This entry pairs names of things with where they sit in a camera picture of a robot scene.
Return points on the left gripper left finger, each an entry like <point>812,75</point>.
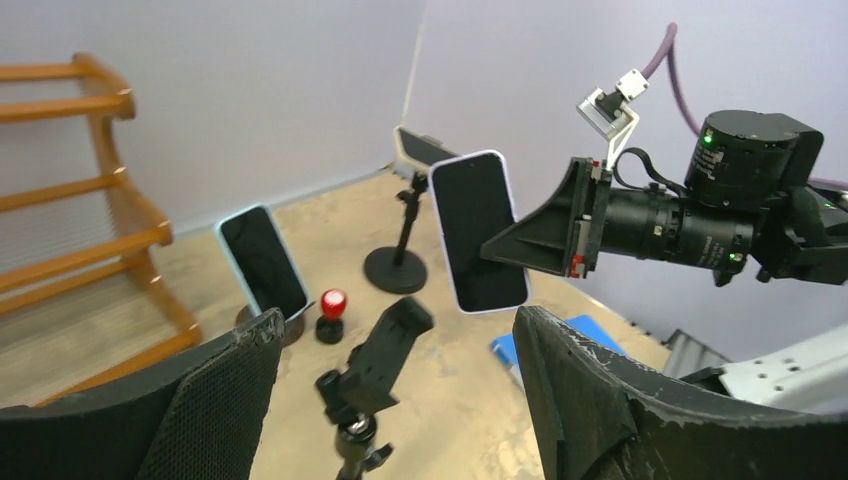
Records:
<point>196,415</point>

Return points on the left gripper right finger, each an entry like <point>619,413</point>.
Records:
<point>598,414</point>

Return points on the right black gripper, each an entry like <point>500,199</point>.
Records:
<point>564,234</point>

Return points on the lavender case smartphone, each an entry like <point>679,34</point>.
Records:
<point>473,203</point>

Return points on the black phone stand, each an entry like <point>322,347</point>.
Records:
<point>397,269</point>
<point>354,397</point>

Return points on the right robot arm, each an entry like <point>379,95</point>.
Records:
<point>746,197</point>

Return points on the white case smartphone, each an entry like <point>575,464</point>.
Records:
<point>415,154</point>

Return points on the red cap black stamp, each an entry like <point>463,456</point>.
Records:
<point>329,327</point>

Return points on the wooden shelf rack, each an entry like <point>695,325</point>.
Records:
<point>82,302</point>

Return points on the light blue case smartphone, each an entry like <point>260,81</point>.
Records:
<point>262,262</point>

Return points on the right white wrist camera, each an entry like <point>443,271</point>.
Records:
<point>609,113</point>

